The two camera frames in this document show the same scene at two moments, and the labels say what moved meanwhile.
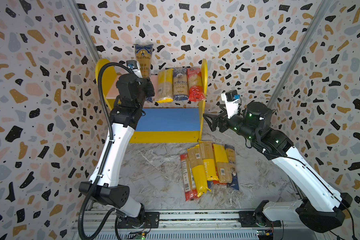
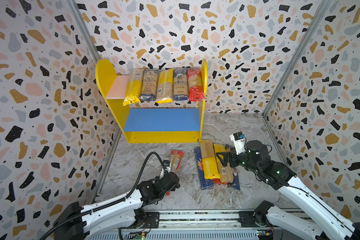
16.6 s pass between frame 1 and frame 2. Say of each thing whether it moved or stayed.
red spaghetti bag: stayed
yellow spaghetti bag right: stayed
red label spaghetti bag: moved
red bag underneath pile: stayed
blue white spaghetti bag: stayed
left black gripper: moved
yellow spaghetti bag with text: stayed
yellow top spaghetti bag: stayed
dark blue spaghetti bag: moved
